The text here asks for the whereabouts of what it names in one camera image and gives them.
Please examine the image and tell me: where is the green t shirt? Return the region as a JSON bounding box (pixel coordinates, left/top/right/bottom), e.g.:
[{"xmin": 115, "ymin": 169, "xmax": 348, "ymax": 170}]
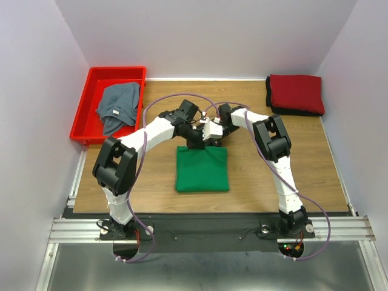
[{"xmin": 175, "ymin": 146, "xmax": 230, "ymax": 193}]

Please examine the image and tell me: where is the grey t shirt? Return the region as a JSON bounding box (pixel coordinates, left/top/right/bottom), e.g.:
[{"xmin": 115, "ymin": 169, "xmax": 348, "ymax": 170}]
[{"xmin": 96, "ymin": 82, "xmax": 141, "ymax": 136}]

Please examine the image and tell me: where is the aluminium rail frame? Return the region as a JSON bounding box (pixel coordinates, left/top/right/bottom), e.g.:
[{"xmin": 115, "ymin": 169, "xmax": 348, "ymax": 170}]
[{"xmin": 36, "ymin": 142, "xmax": 384, "ymax": 290}]

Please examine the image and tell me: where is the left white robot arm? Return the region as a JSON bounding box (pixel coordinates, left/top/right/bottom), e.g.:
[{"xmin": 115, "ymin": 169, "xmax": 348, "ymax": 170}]
[{"xmin": 92, "ymin": 99, "xmax": 207, "ymax": 239}]

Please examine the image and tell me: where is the folded black t shirt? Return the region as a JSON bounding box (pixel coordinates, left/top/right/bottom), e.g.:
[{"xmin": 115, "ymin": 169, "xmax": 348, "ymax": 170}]
[{"xmin": 265, "ymin": 76, "xmax": 324, "ymax": 117}]

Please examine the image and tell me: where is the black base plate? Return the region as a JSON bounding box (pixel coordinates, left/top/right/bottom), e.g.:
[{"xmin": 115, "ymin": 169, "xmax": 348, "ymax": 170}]
[{"xmin": 99, "ymin": 213, "xmax": 315, "ymax": 253}]

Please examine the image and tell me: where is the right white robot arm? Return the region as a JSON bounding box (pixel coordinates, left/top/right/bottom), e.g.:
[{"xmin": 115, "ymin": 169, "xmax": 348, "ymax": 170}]
[{"xmin": 217, "ymin": 102, "xmax": 313, "ymax": 236}]

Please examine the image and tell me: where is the red plastic bin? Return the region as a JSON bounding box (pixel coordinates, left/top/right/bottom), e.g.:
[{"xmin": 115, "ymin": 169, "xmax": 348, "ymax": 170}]
[{"xmin": 70, "ymin": 66, "xmax": 147, "ymax": 146}]

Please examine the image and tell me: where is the folded red t shirt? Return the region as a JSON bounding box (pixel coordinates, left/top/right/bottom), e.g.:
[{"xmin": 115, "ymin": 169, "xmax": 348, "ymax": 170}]
[{"xmin": 269, "ymin": 73, "xmax": 326, "ymax": 113}]

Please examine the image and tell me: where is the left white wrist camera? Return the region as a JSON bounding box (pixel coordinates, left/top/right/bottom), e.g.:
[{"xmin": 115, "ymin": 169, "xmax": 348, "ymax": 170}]
[{"xmin": 199, "ymin": 112, "xmax": 223, "ymax": 141}]

